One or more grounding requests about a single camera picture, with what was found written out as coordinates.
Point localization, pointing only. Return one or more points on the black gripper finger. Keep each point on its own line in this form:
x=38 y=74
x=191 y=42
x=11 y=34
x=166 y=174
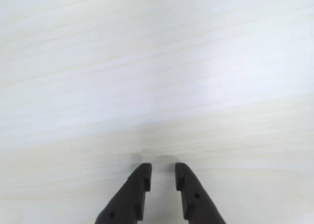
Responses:
x=196 y=197
x=127 y=199

